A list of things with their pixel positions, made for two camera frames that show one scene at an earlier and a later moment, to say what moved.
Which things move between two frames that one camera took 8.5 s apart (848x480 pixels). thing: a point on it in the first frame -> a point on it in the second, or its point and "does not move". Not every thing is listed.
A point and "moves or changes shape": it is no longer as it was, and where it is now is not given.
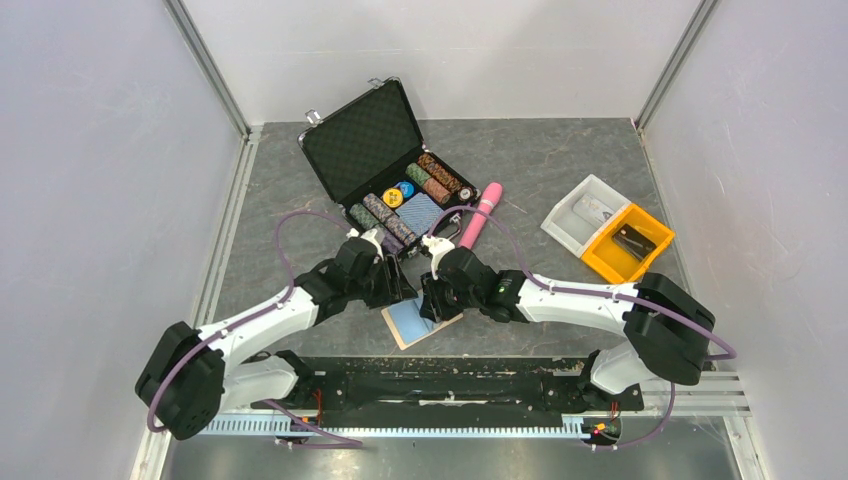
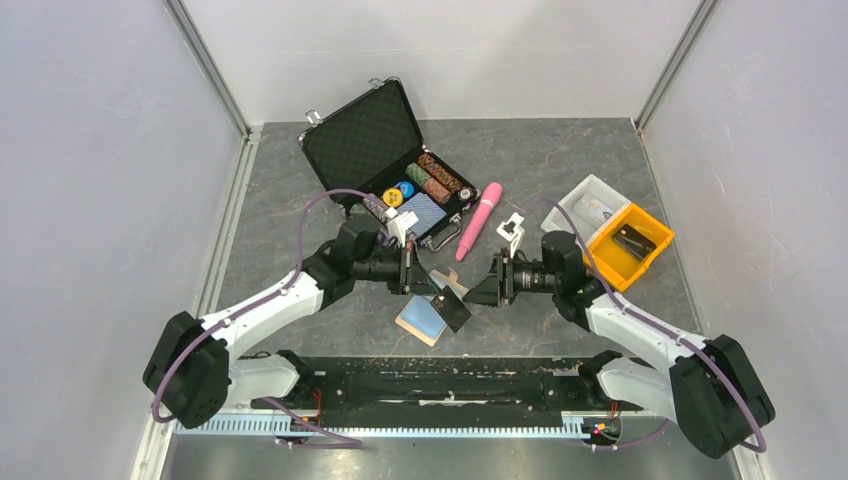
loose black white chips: x=468 y=194 does not move
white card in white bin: x=593 y=208 does not move
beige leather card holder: x=405 y=323 moves or changes shape
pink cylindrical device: x=488 y=201 does not move
